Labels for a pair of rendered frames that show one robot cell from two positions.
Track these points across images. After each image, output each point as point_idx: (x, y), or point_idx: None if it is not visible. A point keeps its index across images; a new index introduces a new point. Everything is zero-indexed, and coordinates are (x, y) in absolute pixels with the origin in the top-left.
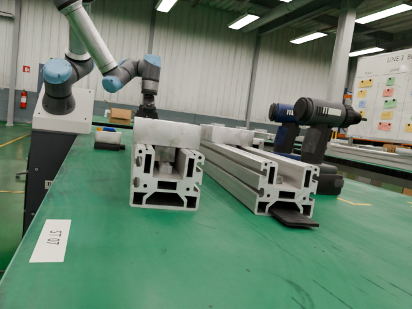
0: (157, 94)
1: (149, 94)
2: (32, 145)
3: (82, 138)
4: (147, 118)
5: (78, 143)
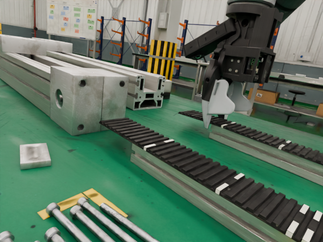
0: (234, 8)
1: (234, 17)
2: None
3: (242, 115)
4: (60, 41)
5: (192, 101)
